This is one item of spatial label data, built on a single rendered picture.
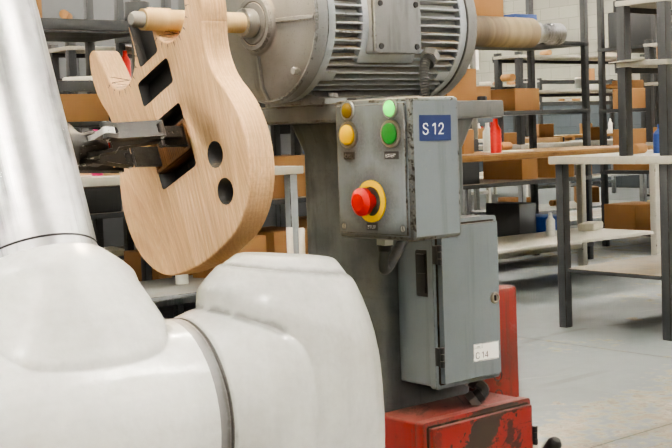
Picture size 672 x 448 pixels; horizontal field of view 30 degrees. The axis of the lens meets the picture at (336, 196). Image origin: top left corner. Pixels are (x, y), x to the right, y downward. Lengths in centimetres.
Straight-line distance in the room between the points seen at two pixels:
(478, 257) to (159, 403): 116
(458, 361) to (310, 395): 103
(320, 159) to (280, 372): 116
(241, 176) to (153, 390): 82
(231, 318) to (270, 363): 5
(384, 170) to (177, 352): 83
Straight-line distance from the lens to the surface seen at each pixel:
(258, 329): 100
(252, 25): 197
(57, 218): 101
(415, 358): 205
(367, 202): 175
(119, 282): 98
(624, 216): 1074
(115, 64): 205
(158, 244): 192
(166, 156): 188
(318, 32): 192
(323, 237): 214
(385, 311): 205
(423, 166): 174
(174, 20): 190
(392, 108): 174
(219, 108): 177
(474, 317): 204
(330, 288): 103
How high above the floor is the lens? 108
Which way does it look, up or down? 3 degrees down
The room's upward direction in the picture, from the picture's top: 2 degrees counter-clockwise
